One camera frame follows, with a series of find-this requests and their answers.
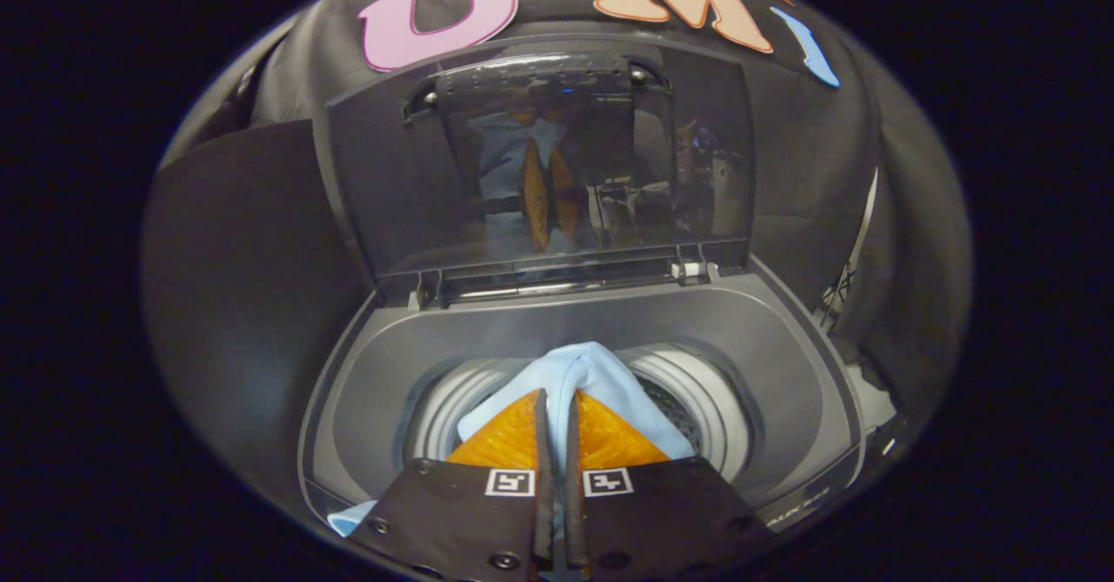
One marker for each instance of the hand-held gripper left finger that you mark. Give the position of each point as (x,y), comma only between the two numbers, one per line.
(470,521)

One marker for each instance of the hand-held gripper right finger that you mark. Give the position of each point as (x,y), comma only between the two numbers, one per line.
(653,521)

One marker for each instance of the light blue garment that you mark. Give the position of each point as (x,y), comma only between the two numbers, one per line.
(583,369)

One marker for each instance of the grey washing machine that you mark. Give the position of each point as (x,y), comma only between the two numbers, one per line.
(418,338)

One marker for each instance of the black backdrop cloth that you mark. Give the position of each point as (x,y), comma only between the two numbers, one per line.
(818,156)

